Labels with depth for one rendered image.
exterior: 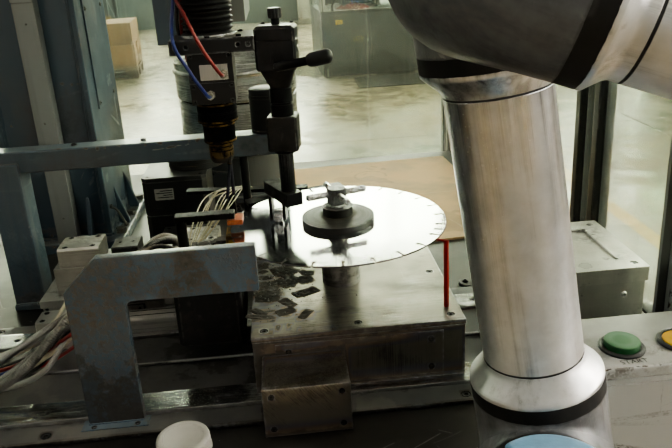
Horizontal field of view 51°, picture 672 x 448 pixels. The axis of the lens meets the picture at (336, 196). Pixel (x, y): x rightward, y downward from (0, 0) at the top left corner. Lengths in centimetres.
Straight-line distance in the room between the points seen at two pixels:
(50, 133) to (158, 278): 71
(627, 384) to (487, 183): 39
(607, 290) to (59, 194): 110
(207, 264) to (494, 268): 44
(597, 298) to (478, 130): 58
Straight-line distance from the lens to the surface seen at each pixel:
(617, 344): 86
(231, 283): 91
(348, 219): 105
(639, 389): 87
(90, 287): 94
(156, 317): 121
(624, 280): 107
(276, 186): 105
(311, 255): 96
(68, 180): 160
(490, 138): 53
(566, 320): 60
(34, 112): 157
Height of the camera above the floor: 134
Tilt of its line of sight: 19 degrees down
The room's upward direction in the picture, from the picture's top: 3 degrees counter-clockwise
